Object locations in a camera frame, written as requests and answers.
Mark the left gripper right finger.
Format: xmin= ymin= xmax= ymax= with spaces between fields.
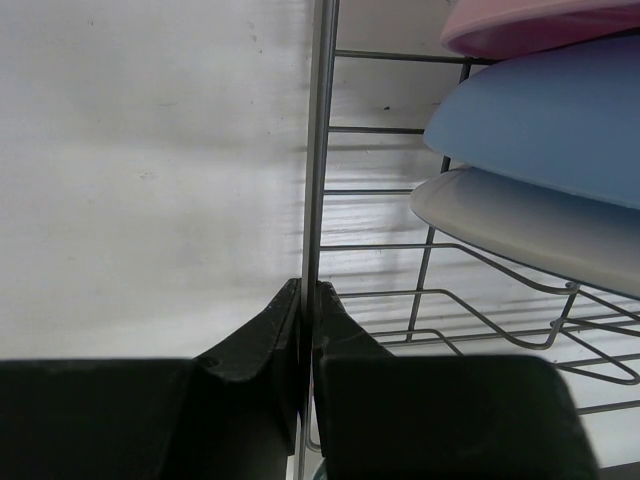
xmin=313 ymin=283 xmax=599 ymax=479

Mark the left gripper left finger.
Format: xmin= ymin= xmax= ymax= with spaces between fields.
xmin=1 ymin=279 xmax=300 ymax=479

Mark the white plate orange sunburst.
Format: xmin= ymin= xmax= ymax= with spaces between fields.
xmin=410 ymin=168 xmax=639 ymax=298

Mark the grey wire dish rack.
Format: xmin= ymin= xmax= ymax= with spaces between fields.
xmin=294 ymin=1 xmax=639 ymax=479

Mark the blue plate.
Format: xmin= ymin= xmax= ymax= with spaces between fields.
xmin=423 ymin=36 xmax=639 ymax=208

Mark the pink plate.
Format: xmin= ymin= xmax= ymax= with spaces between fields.
xmin=440 ymin=0 xmax=639 ymax=60

